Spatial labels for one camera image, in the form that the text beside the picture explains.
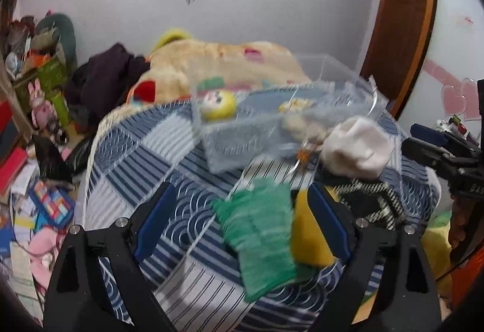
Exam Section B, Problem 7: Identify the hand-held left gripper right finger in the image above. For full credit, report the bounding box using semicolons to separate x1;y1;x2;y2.
307;182;443;332

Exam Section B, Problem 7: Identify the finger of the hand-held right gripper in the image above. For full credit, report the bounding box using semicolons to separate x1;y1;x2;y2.
410;123;454;147
401;137;460;178

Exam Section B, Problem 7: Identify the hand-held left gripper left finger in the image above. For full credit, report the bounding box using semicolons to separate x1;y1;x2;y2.
43;182;178;332

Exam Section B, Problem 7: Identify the yellow sponge cloth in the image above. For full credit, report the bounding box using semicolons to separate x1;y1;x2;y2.
290;186;338;269

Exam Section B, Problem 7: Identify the black white striped cloth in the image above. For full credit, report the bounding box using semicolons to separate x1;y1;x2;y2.
332;179;406;231

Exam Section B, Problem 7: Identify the white knitted sock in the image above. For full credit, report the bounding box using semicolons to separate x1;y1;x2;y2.
320;116;394;180

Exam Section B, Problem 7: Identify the green knitted glove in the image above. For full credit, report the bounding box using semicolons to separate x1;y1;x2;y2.
211;179;308;303

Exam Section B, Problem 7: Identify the clear plastic storage box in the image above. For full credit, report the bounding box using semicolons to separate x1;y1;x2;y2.
188;52;379;176

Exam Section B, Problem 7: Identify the person's right hand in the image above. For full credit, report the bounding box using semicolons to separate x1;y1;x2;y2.
448;198;471;255

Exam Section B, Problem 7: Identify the blue patterned bed sheet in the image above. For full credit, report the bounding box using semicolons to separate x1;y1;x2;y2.
74;84;441;332

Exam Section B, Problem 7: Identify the yellow green plush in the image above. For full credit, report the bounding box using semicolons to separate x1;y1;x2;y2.
420;211;456;293

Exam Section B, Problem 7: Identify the beige plush toy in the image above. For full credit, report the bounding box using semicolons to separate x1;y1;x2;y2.
283;115;330;145

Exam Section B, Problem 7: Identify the colourful printed box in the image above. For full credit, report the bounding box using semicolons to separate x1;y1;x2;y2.
29;181;76;231

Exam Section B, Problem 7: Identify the brown wooden door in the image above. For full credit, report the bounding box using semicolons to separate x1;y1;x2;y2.
358;0;440;119

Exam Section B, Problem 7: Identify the pink cloth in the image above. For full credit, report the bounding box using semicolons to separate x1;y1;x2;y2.
26;226;69;282

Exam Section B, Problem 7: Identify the black plastic bag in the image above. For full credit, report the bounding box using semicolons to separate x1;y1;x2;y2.
31;133;93;187

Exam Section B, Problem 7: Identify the small yellow white toy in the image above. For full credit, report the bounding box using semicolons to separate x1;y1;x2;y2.
279;98;315;114

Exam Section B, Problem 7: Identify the yellow round plush toy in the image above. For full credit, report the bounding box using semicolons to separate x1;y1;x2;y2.
200;89;237;122

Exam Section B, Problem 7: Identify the red book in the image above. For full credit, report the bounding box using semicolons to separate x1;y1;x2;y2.
0;147;30;197

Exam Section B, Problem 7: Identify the dark purple clothing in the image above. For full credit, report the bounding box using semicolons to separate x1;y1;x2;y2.
64;42;150;118

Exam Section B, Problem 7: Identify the beige fluffy blanket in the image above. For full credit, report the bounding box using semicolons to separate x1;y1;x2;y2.
129;28;311;106

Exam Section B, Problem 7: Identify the pink bunny plush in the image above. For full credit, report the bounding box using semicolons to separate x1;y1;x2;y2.
28;78;58;130

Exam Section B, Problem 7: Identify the green cardboard box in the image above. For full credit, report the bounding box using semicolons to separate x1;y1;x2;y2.
37;56;69;91

